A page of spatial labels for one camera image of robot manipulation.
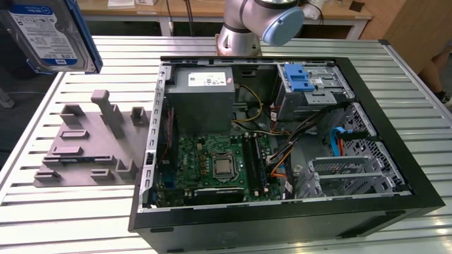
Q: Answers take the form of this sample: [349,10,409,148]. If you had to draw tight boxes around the grey parts rack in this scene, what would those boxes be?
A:
[33,89,152,188]

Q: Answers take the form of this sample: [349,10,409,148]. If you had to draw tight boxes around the multicolour power wire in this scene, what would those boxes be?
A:
[337,132,381,157]

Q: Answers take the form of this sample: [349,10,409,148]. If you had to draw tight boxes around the person's bare leg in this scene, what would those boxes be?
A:
[419,39,452,101]

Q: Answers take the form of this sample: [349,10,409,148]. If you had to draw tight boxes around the black open PC case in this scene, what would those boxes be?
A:
[127,54,447,252]

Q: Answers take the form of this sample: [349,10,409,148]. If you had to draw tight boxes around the yellow wires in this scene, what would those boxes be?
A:
[232,84,264,124]

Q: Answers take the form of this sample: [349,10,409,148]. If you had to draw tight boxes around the silver CPU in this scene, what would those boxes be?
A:
[215,159,233,175]

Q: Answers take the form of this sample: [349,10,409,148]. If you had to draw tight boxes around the grey power supply unit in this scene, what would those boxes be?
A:
[165,66,236,137]

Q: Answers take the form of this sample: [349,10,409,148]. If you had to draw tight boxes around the black graphics card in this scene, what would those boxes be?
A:
[183,186,247,206]

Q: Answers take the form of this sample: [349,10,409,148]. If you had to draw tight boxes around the wooden desk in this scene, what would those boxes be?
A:
[79,0,375,40]

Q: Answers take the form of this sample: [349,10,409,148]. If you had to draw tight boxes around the CPU socket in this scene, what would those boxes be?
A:
[211,152,240,184]

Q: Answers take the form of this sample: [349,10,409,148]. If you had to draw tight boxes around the wooden cabinet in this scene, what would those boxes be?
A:
[361,0,452,69]

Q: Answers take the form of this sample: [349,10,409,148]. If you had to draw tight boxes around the blue data wire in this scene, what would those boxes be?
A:
[331,127,353,157]

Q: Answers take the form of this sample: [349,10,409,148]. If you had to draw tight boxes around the blue plastic drive latch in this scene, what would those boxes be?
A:
[283,65,316,93]

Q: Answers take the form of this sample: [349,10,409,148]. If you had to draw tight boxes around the hard disk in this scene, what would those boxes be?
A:
[0,0,104,75]

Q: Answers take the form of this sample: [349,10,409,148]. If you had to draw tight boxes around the orange wires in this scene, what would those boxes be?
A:
[269,161,288,178]

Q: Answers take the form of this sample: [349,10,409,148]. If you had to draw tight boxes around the metal disk bay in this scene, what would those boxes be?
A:
[295,156,405,198]

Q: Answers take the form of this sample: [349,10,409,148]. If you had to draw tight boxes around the metal optical drive cage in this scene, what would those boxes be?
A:
[275,62,356,122]

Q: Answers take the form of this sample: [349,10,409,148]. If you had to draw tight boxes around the green motherboard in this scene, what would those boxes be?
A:
[155,133,283,204]

